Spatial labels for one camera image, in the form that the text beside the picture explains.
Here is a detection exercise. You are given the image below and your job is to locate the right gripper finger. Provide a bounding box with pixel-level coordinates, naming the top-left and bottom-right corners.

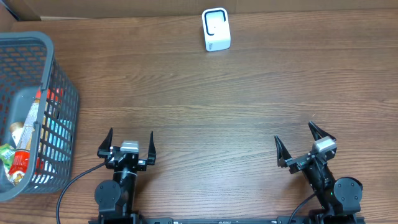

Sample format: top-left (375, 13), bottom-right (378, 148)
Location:
top-left (274, 135), bottom-right (292, 168)
top-left (308, 121), bottom-right (336, 141)

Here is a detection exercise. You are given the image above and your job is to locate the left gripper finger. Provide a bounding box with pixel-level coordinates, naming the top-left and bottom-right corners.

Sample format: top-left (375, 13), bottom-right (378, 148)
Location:
top-left (97, 128), bottom-right (113, 157)
top-left (147, 132), bottom-right (156, 166)

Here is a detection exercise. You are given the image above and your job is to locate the teal snack packet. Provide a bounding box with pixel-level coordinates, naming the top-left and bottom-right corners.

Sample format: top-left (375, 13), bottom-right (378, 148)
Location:
top-left (40, 116), bottom-right (73, 164)

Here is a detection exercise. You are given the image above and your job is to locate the orange noodle packet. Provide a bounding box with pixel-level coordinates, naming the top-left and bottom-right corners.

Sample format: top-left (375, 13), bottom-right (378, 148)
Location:
top-left (8, 90), bottom-right (62, 185)

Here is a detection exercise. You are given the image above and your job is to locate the white tube gold cap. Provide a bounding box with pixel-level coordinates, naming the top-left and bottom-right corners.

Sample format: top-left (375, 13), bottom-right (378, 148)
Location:
top-left (9, 121), bottom-right (24, 146)

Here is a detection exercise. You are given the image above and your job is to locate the green tea drink pouch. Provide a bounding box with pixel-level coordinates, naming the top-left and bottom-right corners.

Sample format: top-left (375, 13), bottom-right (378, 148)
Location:
top-left (0, 144), bottom-right (15, 175)

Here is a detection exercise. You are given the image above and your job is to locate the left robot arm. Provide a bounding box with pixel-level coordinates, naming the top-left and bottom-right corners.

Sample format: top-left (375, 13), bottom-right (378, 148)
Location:
top-left (89, 129), bottom-right (156, 224)

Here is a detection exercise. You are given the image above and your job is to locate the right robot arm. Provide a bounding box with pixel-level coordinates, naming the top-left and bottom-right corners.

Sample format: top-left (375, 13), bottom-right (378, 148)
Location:
top-left (274, 121), bottom-right (365, 223)

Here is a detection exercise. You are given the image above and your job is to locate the white barcode scanner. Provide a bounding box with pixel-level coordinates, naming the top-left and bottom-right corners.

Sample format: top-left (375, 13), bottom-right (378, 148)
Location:
top-left (201, 7), bottom-right (231, 52)

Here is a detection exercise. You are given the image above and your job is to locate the grey plastic basket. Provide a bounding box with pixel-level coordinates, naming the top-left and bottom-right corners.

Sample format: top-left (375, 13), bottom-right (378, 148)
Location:
top-left (1, 32), bottom-right (80, 202)

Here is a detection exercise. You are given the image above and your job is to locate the cardboard box edge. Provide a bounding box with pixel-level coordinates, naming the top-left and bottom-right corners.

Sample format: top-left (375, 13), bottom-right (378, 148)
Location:
top-left (3, 0), bottom-right (397, 21)

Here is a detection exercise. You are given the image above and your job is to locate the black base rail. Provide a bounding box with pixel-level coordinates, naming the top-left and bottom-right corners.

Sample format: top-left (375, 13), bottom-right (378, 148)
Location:
top-left (88, 215), bottom-right (366, 224)

